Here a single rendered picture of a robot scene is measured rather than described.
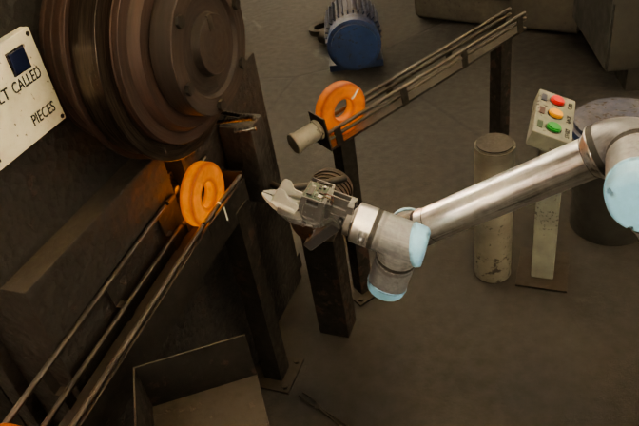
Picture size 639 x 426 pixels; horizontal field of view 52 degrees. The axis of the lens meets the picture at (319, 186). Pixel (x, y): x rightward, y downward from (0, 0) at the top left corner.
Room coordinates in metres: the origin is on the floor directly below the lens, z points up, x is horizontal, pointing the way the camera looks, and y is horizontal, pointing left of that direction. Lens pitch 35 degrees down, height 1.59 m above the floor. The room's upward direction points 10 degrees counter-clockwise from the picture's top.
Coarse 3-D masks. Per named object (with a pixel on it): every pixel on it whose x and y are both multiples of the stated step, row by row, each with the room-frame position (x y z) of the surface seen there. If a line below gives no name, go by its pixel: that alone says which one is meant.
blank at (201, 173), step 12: (192, 168) 1.26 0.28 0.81; (204, 168) 1.27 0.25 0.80; (216, 168) 1.31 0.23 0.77; (192, 180) 1.23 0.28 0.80; (204, 180) 1.26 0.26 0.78; (216, 180) 1.30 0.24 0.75; (180, 192) 1.22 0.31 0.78; (192, 192) 1.21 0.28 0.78; (204, 192) 1.30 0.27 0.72; (216, 192) 1.29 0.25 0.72; (180, 204) 1.21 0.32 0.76; (192, 204) 1.20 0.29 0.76; (204, 204) 1.27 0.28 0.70; (192, 216) 1.19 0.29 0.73; (204, 216) 1.23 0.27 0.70
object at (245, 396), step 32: (192, 352) 0.81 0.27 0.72; (224, 352) 0.81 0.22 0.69; (160, 384) 0.79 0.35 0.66; (192, 384) 0.80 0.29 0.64; (224, 384) 0.81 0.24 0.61; (256, 384) 0.80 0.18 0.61; (160, 416) 0.76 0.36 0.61; (192, 416) 0.75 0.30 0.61; (224, 416) 0.74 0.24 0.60; (256, 416) 0.73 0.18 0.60
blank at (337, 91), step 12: (336, 84) 1.62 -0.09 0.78; (348, 84) 1.62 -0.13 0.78; (324, 96) 1.59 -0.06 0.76; (336, 96) 1.60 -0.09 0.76; (348, 96) 1.62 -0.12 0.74; (360, 96) 1.64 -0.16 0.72; (324, 108) 1.58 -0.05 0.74; (348, 108) 1.64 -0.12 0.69; (360, 108) 1.63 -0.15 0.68; (336, 120) 1.59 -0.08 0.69
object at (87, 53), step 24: (72, 0) 1.13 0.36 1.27; (96, 0) 1.09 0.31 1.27; (72, 24) 1.10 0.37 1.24; (96, 24) 1.07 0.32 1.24; (72, 48) 1.09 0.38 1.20; (96, 48) 1.06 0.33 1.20; (96, 72) 1.05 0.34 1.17; (96, 96) 1.06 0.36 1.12; (120, 96) 1.07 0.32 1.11; (96, 120) 1.08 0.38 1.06; (120, 120) 1.05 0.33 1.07; (216, 120) 1.31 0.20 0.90; (120, 144) 1.10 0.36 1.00; (144, 144) 1.09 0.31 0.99; (192, 144) 1.22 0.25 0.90
